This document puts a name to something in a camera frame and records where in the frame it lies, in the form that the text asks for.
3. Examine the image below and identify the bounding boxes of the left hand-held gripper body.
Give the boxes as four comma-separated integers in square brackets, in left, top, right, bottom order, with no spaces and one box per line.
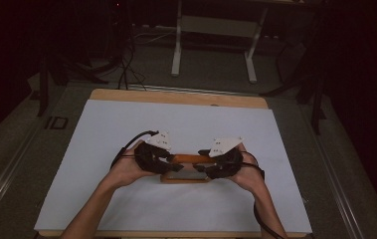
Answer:
[133,130,174,176]

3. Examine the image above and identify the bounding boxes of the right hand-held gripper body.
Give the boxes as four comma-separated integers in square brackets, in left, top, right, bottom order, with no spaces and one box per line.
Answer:
[205,136,245,180]

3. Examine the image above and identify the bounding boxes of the small wooden rack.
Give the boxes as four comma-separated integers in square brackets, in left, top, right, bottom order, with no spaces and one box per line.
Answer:
[159,152,218,184]

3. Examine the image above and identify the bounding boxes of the person's left hand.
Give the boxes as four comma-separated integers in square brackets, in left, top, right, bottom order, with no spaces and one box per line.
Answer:
[107,140,159,190]

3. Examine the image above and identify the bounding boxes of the person's right hand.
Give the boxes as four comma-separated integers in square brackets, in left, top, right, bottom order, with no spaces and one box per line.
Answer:
[227,142,267,195]

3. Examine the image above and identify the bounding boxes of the white table mat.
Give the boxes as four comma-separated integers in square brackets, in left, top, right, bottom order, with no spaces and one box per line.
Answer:
[34,99,313,235]

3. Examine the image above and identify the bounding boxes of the black metal stand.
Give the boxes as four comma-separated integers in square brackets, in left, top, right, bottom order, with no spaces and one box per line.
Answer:
[260,39,328,135]
[36,49,109,118]

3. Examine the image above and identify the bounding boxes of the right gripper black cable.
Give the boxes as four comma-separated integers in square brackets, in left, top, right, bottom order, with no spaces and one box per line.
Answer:
[241,150,288,239]

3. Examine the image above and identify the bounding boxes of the bundle of floor cables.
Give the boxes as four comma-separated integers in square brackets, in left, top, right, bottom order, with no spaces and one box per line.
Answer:
[104,19,177,92]

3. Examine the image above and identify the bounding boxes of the white metal desk frame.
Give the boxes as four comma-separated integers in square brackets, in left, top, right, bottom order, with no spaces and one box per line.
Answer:
[170,0,271,85]

